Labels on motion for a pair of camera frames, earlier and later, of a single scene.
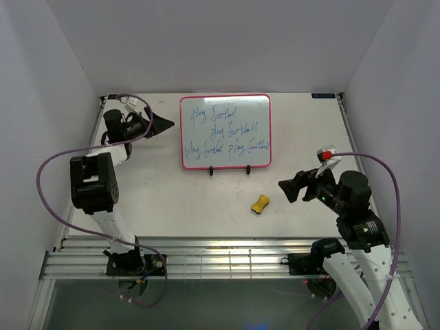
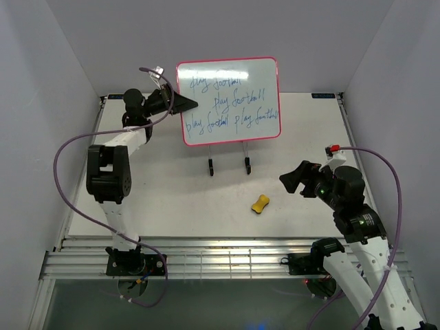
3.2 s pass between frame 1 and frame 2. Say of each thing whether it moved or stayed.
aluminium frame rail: stayed
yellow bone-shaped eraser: stayed
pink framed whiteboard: moved
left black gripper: moved
